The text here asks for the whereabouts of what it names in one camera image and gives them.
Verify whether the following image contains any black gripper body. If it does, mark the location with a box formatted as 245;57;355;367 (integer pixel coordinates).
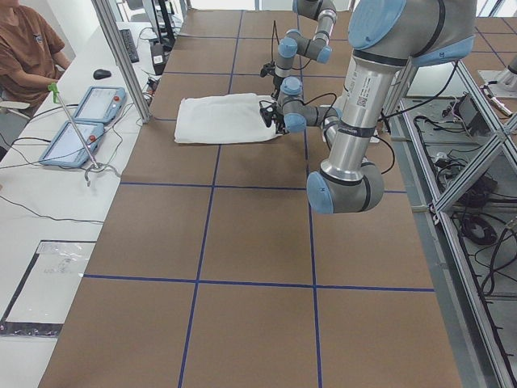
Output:
259;103;286;129
260;62;288;100

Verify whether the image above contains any white printed t-shirt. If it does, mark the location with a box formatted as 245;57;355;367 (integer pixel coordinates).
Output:
174;93;279;144

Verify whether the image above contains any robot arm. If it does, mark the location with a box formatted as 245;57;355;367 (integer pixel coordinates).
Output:
260;0;477;214
260;0;337;99

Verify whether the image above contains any blue tape line centre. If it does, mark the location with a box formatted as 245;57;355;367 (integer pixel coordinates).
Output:
176;10;243;388

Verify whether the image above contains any blue tape line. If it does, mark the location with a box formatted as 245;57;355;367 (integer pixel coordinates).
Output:
82;273;435;293
304;132;323;388
176;10;243;388

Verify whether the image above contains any blue tape line far left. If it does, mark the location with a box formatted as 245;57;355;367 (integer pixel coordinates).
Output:
304;132;323;388

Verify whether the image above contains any black keyboard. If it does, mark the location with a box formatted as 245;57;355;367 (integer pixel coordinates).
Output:
120;28;140;63

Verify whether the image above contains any blue tape line crosswise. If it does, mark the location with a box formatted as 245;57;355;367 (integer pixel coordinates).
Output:
120;181;408;195

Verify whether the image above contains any black computer mouse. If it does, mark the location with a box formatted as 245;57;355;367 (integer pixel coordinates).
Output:
93;69;111;80

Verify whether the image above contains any blue teach pendant far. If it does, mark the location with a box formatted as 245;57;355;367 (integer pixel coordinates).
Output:
74;86;127;124

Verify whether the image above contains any blue teach pendant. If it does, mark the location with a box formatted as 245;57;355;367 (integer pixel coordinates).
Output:
74;86;127;124
39;121;104;168

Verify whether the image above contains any blue teach pendant near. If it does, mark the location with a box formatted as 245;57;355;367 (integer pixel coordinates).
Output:
39;121;104;168

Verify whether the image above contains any metal rod green tip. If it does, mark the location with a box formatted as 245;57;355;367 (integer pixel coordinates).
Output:
48;82;121;187

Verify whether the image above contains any seated person brown shirt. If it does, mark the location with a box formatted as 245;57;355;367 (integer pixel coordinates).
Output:
1;1;71;109

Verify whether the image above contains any blue tape line near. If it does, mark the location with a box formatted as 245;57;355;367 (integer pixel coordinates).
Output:
82;273;435;293

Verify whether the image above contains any clear plastic bag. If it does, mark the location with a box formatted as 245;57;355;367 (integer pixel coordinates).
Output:
1;240;95;339

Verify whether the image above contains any aluminium frame post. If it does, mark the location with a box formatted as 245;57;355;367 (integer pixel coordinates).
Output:
91;0;151;124

